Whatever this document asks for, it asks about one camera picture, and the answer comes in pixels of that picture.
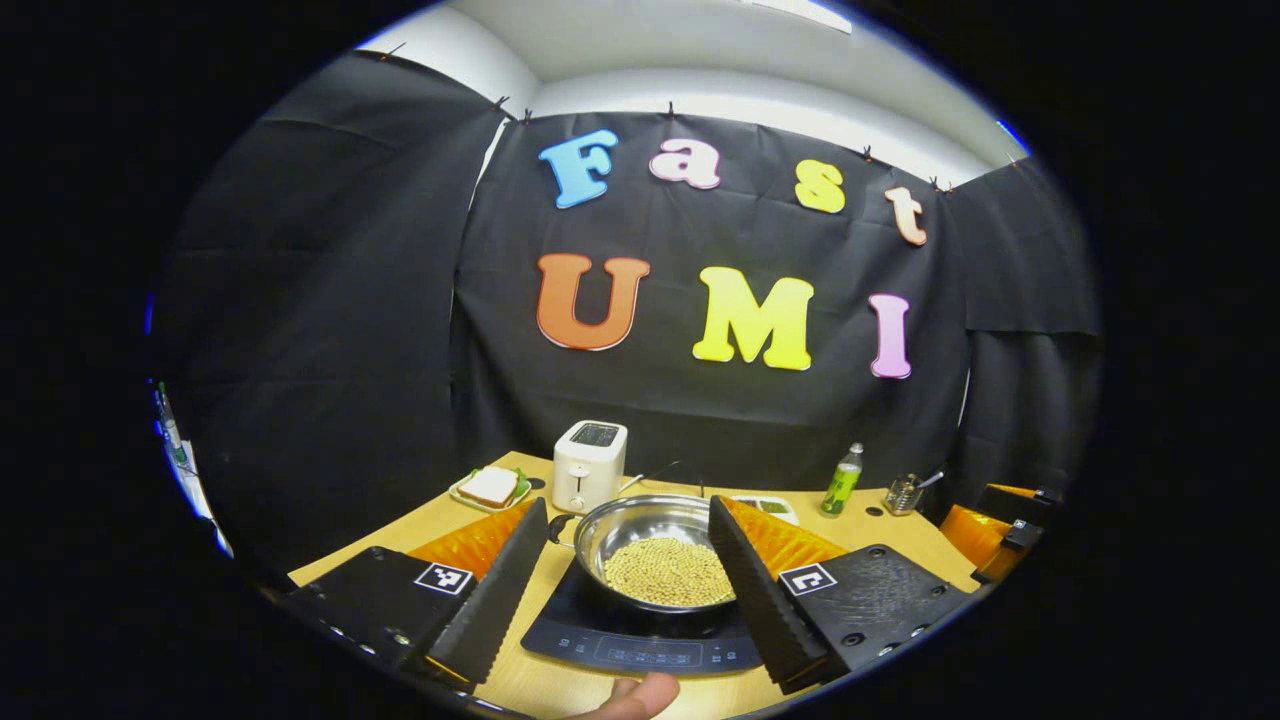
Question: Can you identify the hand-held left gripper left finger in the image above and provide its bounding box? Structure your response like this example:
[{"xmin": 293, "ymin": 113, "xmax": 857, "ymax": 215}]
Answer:
[{"xmin": 283, "ymin": 497, "xmax": 549, "ymax": 696}]

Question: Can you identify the black induction cooktop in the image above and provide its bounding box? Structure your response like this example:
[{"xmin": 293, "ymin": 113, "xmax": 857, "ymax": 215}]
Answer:
[{"xmin": 521, "ymin": 555, "xmax": 766, "ymax": 679}]

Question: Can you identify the white toaster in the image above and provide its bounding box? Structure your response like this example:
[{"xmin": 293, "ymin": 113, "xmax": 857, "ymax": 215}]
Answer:
[{"xmin": 552, "ymin": 420, "xmax": 629, "ymax": 515}]

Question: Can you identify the green label drink bottle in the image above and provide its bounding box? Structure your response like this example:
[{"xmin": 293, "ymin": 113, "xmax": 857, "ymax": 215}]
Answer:
[{"xmin": 820, "ymin": 442, "xmax": 864, "ymax": 518}]

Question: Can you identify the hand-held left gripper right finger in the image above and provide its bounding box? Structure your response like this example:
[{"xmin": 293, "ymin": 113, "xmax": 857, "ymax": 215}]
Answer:
[{"xmin": 706, "ymin": 494, "xmax": 976, "ymax": 696}]

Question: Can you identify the stainless steel pot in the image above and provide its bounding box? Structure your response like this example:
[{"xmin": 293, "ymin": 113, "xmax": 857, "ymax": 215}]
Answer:
[{"xmin": 547, "ymin": 494, "xmax": 741, "ymax": 615}]

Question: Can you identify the sandwich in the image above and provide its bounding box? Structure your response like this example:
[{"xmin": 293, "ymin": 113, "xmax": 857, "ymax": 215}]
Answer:
[{"xmin": 458, "ymin": 466, "xmax": 520, "ymax": 508}]

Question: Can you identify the pile of soybeans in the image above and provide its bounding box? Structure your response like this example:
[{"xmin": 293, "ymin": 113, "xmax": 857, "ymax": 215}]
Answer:
[{"xmin": 603, "ymin": 537, "xmax": 738, "ymax": 607}]

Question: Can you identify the ceiling light panel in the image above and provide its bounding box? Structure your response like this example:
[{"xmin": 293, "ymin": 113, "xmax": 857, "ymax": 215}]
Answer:
[{"xmin": 745, "ymin": 0, "xmax": 853, "ymax": 35}]

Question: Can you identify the green rimmed plate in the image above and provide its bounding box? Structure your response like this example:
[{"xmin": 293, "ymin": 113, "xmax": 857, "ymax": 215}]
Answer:
[{"xmin": 449, "ymin": 465, "xmax": 532, "ymax": 514}]

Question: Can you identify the black backdrop cloth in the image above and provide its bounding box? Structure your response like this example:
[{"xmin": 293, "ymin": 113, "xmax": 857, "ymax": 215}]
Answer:
[{"xmin": 150, "ymin": 50, "xmax": 1106, "ymax": 591}]

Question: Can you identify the white divided bean tray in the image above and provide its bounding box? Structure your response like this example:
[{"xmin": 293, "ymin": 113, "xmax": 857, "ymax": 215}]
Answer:
[{"xmin": 730, "ymin": 495, "xmax": 800, "ymax": 526}]

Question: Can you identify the white power cable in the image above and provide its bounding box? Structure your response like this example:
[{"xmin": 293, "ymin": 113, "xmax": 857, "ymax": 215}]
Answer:
[{"xmin": 620, "ymin": 462, "xmax": 681, "ymax": 493}]

